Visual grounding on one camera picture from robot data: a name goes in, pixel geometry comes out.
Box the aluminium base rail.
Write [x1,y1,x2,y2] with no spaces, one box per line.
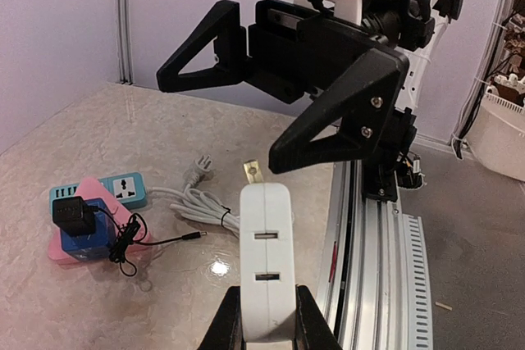
[316,161,434,350]

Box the white plastic basket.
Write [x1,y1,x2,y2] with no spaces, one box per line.
[466,74,524,182]

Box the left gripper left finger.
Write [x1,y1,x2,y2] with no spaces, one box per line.
[198,286,246,350]

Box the left aluminium frame post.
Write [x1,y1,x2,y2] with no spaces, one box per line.
[116,0,134,85]

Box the pink triangular power strip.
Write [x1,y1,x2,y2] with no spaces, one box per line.
[48,172,148,265]

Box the blue cube socket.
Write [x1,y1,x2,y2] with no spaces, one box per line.
[58,198,116,261]

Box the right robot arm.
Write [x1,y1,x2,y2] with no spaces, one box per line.
[156,0,463,202]

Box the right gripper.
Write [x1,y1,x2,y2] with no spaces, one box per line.
[156,0,409,174]

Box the white cable of teal strip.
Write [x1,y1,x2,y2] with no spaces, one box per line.
[147,154,243,239]

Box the black power adapter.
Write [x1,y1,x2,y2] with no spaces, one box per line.
[52,196,96,237]

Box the teal power strip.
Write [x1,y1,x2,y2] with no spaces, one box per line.
[49,172,148,224]

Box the white USB charger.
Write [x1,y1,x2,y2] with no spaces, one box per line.
[239,160,296,343]

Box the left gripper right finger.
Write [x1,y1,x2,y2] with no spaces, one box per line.
[294,285,342,350]

